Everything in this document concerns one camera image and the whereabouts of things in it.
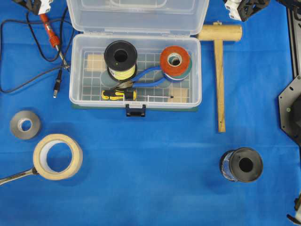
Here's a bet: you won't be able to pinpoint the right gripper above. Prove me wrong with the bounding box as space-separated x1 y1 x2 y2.
223 0 270 22

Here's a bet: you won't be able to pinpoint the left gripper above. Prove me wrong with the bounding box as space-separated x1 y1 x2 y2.
13 0 53 15

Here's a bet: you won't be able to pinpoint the clear plastic tool box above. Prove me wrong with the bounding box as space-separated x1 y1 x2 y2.
67 0 209 110

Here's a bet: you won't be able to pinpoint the dark blue box latch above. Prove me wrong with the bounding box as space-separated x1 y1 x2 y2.
125 104 146 117

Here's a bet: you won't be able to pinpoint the wooden mallet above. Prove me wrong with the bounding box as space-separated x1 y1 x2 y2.
197 22 243 133

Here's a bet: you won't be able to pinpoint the orange soldering iron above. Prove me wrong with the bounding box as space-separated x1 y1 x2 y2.
39 14 69 70

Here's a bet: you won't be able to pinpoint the red tape roll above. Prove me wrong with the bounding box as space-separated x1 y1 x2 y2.
160 46 190 77

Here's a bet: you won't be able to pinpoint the green tape roll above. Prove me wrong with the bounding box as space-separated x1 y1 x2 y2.
164 59 193 82

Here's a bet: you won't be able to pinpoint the grey tape roll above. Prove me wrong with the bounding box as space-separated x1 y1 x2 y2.
10 110 41 140

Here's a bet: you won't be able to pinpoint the yellow black screwdriver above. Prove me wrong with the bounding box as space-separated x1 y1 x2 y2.
101 89 174 101

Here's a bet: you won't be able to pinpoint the beige masking tape roll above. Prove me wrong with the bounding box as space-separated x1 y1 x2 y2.
32 134 83 180

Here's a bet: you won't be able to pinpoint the silver wrench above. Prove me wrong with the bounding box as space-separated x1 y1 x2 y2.
0 167 39 185

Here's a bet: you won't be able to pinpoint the blue table cloth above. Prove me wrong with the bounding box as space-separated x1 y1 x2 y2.
0 1 301 226

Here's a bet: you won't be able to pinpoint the black clamp at corner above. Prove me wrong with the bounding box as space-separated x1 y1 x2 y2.
286 194 301 226

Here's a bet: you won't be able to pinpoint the black aluminium rail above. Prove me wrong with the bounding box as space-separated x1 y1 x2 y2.
286 0 301 78

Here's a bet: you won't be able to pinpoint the black USB cable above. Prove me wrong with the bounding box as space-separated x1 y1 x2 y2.
0 7 78 98

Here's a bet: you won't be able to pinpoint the yellow wire spool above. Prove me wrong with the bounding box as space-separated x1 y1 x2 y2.
104 40 138 82

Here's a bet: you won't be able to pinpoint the blue handled pliers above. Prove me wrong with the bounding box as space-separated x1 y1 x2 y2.
113 66 166 90

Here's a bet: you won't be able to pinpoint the black wire spool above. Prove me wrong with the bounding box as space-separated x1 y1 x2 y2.
219 147 263 183

